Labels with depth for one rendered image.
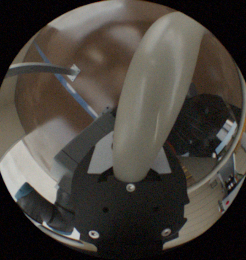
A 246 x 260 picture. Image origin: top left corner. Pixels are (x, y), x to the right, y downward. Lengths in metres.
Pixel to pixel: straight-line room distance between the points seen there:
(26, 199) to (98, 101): 1.11
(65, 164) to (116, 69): 1.02
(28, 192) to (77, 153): 0.33
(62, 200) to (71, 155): 0.25
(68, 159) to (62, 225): 0.35
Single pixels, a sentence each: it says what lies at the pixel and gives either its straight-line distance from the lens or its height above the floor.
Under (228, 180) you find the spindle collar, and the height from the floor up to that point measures 1.00.
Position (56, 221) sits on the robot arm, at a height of 1.11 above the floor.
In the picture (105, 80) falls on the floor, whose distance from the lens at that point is 1.04.
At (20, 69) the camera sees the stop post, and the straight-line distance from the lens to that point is 0.89.
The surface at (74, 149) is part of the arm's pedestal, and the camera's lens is 0.42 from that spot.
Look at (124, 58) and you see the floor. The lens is 1.08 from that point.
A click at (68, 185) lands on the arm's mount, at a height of 0.88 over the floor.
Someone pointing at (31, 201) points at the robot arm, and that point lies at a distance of 0.44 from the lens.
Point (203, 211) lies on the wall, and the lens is 5.92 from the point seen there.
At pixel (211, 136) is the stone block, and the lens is 0.60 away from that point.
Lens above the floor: 0.96
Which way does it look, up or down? 64 degrees down
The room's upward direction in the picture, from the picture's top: 169 degrees counter-clockwise
